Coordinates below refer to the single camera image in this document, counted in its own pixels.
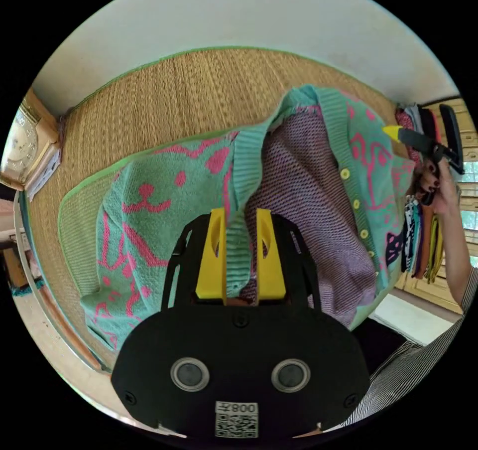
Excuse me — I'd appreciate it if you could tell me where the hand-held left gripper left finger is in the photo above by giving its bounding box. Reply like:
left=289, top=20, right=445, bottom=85
left=195, top=207, right=228, bottom=305

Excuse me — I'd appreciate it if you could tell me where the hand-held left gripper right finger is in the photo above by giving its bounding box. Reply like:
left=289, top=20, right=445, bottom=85
left=256, top=209, right=287, bottom=301

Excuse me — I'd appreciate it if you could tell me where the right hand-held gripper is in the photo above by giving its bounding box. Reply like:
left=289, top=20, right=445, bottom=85
left=382, top=125, right=466, bottom=207

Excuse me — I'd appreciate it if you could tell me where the green cardigan with pink pattern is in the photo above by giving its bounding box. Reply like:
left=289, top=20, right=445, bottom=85
left=80, top=85, right=416, bottom=350

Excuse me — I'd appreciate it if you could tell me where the person's right forearm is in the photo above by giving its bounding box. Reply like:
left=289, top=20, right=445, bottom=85
left=434, top=202, right=476, bottom=310

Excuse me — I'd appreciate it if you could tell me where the person's right hand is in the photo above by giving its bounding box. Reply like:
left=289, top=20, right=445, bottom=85
left=413, top=157, right=462, bottom=216

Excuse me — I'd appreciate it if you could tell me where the window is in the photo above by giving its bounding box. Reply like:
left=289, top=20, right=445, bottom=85
left=458, top=161, right=478, bottom=268

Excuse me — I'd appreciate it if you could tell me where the pile of clothes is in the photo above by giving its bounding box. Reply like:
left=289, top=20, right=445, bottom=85
left=395, top=103, right=446, bottom=285

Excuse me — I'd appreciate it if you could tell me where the wooden cupboard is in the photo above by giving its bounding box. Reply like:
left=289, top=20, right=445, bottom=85
left=395, top=98, right=478, bottom=315

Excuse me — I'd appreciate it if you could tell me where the person's body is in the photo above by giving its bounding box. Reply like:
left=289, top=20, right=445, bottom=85
left=323, top=267, right=478, bottom=433

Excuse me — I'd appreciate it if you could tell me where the bed with woven mat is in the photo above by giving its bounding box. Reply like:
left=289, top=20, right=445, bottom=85
left=17, top=47, right=412, bottom=373

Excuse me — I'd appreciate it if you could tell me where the gold clock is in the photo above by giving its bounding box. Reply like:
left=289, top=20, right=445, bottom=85
left=0, top=98, right=63, bottom=197

